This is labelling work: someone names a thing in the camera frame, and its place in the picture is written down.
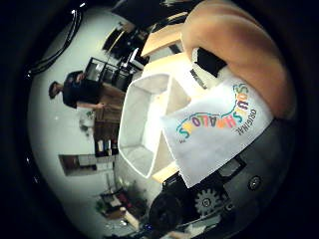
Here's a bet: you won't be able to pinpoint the orange plush toy with tag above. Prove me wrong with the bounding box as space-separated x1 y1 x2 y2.
160 0 297 189

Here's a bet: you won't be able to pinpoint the person in black shirt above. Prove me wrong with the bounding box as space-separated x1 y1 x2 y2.
48 70 109 112

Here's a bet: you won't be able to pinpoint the white fabric container bin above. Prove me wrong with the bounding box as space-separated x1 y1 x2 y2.
117 73 194 179

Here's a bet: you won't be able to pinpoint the black metal rack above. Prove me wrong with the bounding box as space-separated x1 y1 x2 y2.
83 56 143 93

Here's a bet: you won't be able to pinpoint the wooden side table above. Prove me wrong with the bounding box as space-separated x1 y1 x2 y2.
141 12 189 58

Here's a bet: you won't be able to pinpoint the black wall cables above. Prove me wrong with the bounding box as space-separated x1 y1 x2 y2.
25 5 85 78

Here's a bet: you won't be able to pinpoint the dark monitor screen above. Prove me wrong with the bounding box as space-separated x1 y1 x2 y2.
111 0 200 29

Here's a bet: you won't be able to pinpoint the low dark sideboard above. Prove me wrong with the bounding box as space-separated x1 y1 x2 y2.
58 152 118 177

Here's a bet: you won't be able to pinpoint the brown wooden cabinet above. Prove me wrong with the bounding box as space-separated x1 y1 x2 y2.
93 84 127 157

